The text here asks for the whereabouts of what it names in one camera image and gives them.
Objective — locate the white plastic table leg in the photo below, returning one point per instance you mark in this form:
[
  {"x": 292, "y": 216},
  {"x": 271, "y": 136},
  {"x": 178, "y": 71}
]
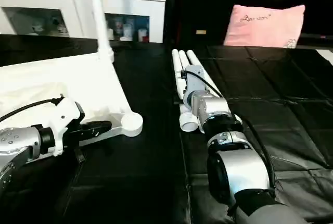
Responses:
[
  {"x": 193, "y": 57},
  {"x": 177, "y": 65},
  {"x": 184, "y": 58},
  {"x": 100, "y": 15}
]

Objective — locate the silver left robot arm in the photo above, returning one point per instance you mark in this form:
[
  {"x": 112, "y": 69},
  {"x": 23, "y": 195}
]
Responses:
[{"x": 21, "y": 151}]

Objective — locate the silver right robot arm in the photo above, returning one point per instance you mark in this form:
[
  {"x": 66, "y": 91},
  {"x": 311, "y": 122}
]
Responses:
[{"x": 234, "y": 166}]

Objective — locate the small yellow label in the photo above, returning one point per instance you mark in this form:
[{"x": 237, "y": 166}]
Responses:
[{"x": 201, "y": 32}]

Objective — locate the black sofa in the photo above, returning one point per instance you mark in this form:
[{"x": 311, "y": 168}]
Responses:
[{"x": 197, "y": 0}]

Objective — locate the pink printed pillow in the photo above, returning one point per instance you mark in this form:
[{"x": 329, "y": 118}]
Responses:
[{"x": 265, "y": 26}]

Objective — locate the black work mat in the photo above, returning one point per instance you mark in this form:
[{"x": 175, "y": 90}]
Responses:
[{"x": 291, "y": 94}]

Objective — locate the white glass-door cabinet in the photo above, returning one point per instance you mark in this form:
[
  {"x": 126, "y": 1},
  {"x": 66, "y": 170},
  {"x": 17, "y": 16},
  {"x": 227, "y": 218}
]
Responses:
[{"x": 52, "y": 0}]

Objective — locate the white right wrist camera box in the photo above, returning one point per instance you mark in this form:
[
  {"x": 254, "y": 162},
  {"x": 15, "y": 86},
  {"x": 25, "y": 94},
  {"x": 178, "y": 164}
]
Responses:
[{"x": 196, "y": 86}]

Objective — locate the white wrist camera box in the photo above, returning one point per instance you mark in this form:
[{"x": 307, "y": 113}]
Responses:
[
  {"x": 196, "y": 86},
  {"x": 65, "y": 120}
]

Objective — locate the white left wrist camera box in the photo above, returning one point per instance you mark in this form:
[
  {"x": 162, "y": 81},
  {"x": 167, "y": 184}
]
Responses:
[{"x": 65, "y": 120}]

